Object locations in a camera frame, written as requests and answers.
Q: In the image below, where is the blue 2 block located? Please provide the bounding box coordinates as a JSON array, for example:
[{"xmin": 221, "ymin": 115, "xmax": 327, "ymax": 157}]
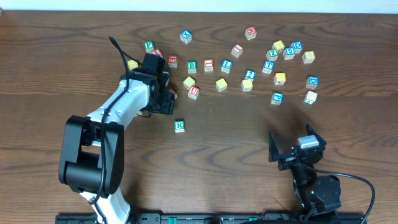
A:
[{"xmin": 244, "ymin": 70, "xmax": 256, "ymax": 82}]

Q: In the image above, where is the blue T block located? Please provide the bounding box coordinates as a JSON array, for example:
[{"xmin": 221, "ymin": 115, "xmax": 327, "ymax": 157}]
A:
[{"xmin": 262, "ymin": 60, "xmax": 274, "ymax": 74}]

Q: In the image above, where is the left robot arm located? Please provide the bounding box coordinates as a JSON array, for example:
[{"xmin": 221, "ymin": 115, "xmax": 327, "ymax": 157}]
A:
[{"xmin": 55, "ymin": 54, "xmax": 175, "ymax": 224}]

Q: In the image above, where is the yellow block top right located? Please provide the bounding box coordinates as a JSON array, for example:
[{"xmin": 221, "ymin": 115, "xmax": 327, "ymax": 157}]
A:
[{"xmin": 272, "ymin": 40, "xmax": 285, "ymax": 54}]

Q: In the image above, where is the blue D block upper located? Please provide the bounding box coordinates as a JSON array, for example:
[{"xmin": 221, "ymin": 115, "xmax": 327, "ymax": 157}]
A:
[{"xmin": 290, "ymin": 41, "xmax": 303, "ymax": 54}]

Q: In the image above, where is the blue L block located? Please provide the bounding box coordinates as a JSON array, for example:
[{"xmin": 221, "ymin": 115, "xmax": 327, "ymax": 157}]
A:
[{"xmin": 221, "ymin": 60, "xmax": 233, "ymax": 73}]

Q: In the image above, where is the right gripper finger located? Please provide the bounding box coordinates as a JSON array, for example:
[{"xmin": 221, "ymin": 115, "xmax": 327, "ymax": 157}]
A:
[
  {"xmin": 268, "ymin": 132, "xmax": 280, "ymax": 162},
  {"xmin": 306, "ymin": 123, "xmax": 325, "ymax": 144}
]

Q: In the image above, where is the blue 5 block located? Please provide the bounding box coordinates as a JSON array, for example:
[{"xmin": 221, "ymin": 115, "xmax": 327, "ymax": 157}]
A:
[{"xmin": 283, "ymin": 47, "xmax": 295, "ymax": 60}]

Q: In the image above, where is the red e block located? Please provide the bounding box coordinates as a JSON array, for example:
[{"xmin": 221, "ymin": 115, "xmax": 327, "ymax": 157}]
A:
[
  {"xmin": 245, "ymin": 27, "xmax": 257, "ymax": 40},
  {"xmin": 168, "ymin": 55, "xmax": 178, "ymax": 68}
]

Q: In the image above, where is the blue d block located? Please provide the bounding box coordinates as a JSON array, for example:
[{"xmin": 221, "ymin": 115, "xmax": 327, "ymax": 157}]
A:
[
  {"xmin": 290, "ymin": 41, "xmax": 303, "ymax": 54},
  {"xmin": 306, "ymin": 76, "xmax": 319, "ymax": 89}
]

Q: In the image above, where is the yellow block far left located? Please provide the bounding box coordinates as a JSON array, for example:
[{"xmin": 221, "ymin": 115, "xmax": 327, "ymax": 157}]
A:
[{"xmin": 127, "ymin": 60, "xmax": 139, "ymax": 70}]

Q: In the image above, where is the blue D block right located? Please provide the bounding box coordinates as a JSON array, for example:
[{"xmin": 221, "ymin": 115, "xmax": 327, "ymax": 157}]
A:
[{"xmin": 306, "ymin": 76, "xmax": 319, "ymax": 89}]

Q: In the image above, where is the red X block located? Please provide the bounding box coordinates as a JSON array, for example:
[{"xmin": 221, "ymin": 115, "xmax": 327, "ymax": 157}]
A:
[{"xmin": 151, "ymin": 49, "xmax": 163, "ymax": 58}]

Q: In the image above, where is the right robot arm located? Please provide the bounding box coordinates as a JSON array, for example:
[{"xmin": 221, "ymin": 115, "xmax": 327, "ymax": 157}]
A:
[{"xmin": 268, "ymin": 124, "xmax": 341, "ymax": 223}]

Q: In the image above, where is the blue block lower right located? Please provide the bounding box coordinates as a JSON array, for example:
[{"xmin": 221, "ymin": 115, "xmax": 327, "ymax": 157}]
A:
[{"xmin": 271, "ymin": 92, "xmax": 284, "ymax": 105}]

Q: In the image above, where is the red A block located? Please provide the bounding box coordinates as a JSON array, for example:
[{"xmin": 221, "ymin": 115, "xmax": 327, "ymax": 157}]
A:
[{"xmin": 168, "ymin": 88, "xmax": 177, "ymax": 99}]

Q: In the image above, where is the red U block centre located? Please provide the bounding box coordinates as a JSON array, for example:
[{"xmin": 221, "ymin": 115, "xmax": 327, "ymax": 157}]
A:
[{"xmin": 188, "ymin": 86, "xmax": 200, "ymax": 100}]

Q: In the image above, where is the green R block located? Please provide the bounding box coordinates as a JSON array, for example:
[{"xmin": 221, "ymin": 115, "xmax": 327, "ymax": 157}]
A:
[{"xmin": 174, "ymin": 120, "xmax": 185, "ymax": 133}]

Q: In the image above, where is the red i block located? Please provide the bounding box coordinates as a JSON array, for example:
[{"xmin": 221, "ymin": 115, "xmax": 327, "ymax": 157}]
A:
[
  {"xmin": 231, "ymin": 44, "xmax": 244, "ymax": 58},
  {"xmin": 204, "ymin": 59, "xmax": 214, "ymax": 72}
]

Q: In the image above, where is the red E block left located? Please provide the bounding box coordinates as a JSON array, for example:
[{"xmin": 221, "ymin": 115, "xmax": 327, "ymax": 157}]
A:
[{"xmin": 168, "ymin": 55, "xmax": 178, "ymax": 68}]

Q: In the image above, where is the green B block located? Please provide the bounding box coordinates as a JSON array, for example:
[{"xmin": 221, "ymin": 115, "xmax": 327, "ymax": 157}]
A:
[{"xmin": 187, "ymin": 61, "xmax": 197, "ymax": 73}]

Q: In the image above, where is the yellow 8 block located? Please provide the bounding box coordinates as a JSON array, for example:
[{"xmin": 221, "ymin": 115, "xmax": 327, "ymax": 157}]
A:
[{"xmin": 302, "ymin": 51, "xmax": 315, "ymax": 64}]

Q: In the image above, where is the white green Z block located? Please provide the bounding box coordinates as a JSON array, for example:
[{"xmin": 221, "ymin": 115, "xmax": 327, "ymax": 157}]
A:
[{"xmin": 303, "ymin": 91, "xmax": 318, "ymax": 105}]

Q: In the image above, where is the red E block top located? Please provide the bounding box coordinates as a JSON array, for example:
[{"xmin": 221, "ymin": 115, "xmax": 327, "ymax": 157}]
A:
[{"xmin": 245, "ymin": 27, "xmax": 257, "ymax": 40}]

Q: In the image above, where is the green F block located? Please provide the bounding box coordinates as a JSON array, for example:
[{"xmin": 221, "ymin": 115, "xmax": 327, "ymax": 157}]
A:
[{"xmin": 144, "ymin": 40, "xmax": 155, "ymax": 54}]

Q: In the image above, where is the red I block centre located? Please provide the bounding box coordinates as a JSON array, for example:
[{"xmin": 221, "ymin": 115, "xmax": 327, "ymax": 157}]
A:
[{"xmin": 204, "ymin": 59, "xmax": 214, "ymax": 72}]

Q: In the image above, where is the blue X block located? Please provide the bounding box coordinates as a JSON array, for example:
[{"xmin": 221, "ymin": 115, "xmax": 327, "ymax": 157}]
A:
[{"xmin": 180, "ymin": 30, "xmax": 192, "ymax": 44}]

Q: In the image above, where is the yellow block centre left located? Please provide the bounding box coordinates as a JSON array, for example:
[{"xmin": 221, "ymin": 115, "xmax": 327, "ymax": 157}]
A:
[{"xmin": 183, "ymin": 76, "xmax": 196, "ymax": 90}]

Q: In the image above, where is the yellow block below 2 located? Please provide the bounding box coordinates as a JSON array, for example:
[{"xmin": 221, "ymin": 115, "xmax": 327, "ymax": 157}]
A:
[{"xmin": 241, "ymin": 79, "xmax": 253, "ymax": 92}]

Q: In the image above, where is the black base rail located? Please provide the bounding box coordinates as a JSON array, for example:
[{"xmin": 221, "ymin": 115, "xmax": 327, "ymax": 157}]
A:
[{"xmin": 55, "ymin": 212, "xmax": 365, "ymax": 224}]

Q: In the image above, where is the red I block upper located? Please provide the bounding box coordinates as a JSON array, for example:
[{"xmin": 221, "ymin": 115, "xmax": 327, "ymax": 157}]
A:
[{"xmin": 231, "ymin": 44, "xmax": 244, "ymax": 58}]

